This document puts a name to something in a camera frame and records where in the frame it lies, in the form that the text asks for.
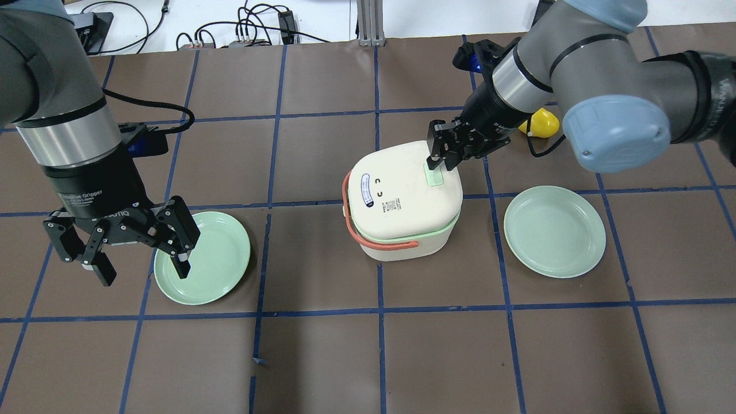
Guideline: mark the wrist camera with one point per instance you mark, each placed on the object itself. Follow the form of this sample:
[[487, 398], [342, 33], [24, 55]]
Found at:
[[142, 140], [483, 56]]

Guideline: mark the white rice cooker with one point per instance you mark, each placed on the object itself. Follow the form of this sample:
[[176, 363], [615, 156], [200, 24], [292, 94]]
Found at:
[[396, 207]]

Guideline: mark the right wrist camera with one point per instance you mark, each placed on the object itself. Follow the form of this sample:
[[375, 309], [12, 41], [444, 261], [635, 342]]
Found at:
[[483, 56]]

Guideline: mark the yellow toy pepper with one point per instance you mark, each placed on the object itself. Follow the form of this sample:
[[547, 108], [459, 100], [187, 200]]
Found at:
[[541, 124]]

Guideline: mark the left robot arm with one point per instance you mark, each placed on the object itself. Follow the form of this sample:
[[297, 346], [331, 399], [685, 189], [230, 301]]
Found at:
[[52, 97]]

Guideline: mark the left green plate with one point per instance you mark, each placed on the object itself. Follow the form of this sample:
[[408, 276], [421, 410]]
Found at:
[[218, 261]]

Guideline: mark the green plate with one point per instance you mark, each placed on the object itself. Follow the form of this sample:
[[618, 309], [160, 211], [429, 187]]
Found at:
[[554, 232], [218, 261]]

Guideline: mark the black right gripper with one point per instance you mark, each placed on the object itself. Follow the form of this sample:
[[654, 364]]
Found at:
[[482, 112]]

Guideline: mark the right green plate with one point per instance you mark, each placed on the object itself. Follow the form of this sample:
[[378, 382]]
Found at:
[[554, 232]]

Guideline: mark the black device on desk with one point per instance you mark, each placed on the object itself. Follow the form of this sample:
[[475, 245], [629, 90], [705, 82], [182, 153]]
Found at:
[[92, 29]]

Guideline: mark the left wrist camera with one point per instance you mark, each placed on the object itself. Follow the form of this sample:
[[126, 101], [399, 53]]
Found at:
[[142, 140]]

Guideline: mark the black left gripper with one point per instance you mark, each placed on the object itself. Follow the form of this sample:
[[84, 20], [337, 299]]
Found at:
[[95, 190]]

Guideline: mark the black power adapter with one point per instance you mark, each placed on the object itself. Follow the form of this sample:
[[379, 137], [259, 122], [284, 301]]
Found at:
[[287, 26]]

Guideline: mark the aluminium frame post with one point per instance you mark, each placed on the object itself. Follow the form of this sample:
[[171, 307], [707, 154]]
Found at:
[[370, 23]]

